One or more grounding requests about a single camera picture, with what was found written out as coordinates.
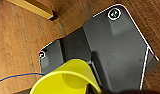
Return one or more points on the wooden table with yellow top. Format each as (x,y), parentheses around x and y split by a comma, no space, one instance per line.
(36,8)

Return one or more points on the round white-ringed base cap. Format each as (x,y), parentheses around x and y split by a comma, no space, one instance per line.
(42,54)
(114,14)

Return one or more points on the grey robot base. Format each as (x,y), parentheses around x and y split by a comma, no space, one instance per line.
(116,50)

